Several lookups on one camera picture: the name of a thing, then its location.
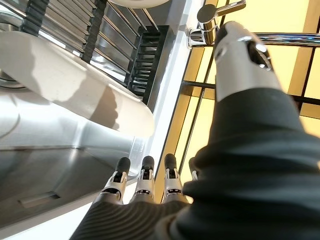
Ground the chrome kitchen faucet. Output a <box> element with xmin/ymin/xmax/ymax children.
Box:
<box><xmin>187</xmin><ymin>0</ymin><xmax>320</xmax><ymax>49</ymax></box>

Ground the stainless steel sink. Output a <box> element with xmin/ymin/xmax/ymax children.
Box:
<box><xmin>0</xmin><ymin>0</ymin><xmax>191</xmax><ymax>227</ymax></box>

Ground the black dish drying rack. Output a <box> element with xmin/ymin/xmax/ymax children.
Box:
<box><xmin>19</xmin><ymin>0</ymin><xmax>171</xmax><ymax>105</ymax></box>

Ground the deep cream plate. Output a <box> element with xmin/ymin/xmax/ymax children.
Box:
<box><xmin>0</xmin><ymin>30</ymin><xmax>156</xmax><ymax>138</ymax></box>

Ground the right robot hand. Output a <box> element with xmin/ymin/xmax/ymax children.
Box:
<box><xmin>69</xmin><ymin>21</ymin><xmax>320</xmax><ymax>240</ymax></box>

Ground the dark window frame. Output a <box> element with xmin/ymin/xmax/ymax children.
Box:
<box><xmin>172</xmin><ymin>0</ymin><xmax>320</xmax><ymax>201</ymax></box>

